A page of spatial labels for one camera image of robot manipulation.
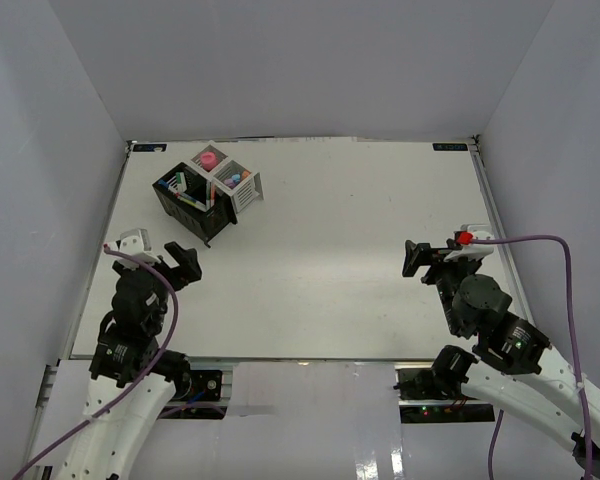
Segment left black table label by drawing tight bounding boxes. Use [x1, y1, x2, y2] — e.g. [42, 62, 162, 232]
[132, 143, 167, 153]

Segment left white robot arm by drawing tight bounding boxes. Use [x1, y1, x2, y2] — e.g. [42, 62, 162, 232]
[55, 239, 202, 479]

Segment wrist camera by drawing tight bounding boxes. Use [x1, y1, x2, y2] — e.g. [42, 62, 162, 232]
[444, 224, 494, 262]
[103, 228, 159, 265]

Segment black table label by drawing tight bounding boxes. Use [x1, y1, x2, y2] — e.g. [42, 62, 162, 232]
[132, 143, 167, 153]
[432, 142, 468, 152]

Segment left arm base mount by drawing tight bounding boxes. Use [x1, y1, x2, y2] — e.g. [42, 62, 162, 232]
[168, 369, 228, 420]

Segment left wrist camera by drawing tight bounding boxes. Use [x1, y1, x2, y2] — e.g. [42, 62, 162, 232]
[103, 228, 159, 265]

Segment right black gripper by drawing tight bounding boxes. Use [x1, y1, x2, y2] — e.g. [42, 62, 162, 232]
[401, 239, 481, 336]

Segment right black table label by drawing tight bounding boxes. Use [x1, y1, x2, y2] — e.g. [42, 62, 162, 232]
[432, 142, 468, 152]

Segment black two-slot pen holder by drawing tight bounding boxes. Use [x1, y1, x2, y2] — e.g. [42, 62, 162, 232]
[152, 162, 238, 247]

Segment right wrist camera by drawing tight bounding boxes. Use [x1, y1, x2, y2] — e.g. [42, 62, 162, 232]
[444, 224, 494, 262]

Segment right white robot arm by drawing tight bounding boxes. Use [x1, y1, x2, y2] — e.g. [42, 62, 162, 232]
[394, 231, 600, 479]

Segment white two-slot pen holder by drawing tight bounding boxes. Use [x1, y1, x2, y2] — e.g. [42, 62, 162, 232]
[188, 143, 264, 214]

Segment yellow gel pen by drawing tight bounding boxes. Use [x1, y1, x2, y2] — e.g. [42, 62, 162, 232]
[178, 196, 206, 212]

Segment pink-capped glue bottle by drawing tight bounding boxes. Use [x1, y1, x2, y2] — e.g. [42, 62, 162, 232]
[199, 151, 219, 172]

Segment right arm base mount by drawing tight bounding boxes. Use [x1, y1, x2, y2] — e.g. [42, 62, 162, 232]
[394, 367, 496, 425]

